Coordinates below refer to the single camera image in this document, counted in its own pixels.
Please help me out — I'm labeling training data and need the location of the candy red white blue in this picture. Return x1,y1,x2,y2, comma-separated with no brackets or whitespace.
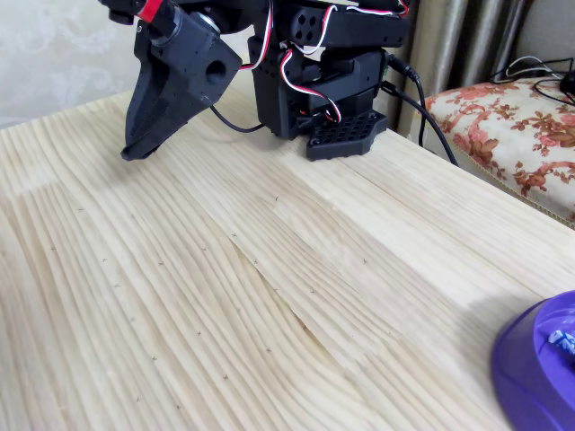
547,330,575,358

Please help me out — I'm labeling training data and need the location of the purple plastic bowl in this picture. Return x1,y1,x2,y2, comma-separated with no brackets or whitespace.
490,290,575,431

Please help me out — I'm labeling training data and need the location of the olive curtain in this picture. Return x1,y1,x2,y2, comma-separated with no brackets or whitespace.
403,0,535,136

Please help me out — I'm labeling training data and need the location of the floral cushion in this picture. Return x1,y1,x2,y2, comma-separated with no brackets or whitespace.
424,79,575,228

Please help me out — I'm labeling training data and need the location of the red white servo wire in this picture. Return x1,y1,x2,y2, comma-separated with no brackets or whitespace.
279,44,342,125
240,0,275,72

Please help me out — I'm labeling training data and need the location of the thin black camera cable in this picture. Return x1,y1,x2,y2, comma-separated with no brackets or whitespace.
208,105,267,134

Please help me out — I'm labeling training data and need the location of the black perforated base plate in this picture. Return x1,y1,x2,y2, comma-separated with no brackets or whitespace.
306,110,389,163

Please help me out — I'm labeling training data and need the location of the black power cable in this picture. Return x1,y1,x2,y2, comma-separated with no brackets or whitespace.
380,82,459,167
385,52,427,147

